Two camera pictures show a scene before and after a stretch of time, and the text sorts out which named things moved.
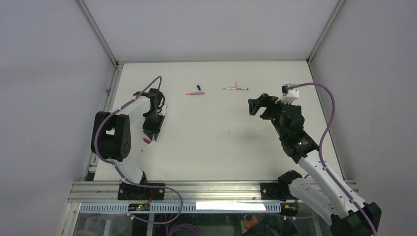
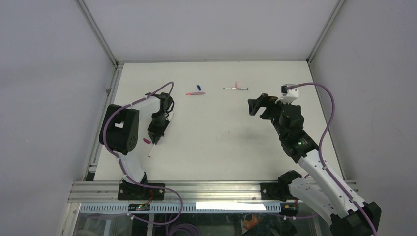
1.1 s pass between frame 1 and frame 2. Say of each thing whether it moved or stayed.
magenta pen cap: stayed
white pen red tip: moved
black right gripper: stayed
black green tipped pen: stayed
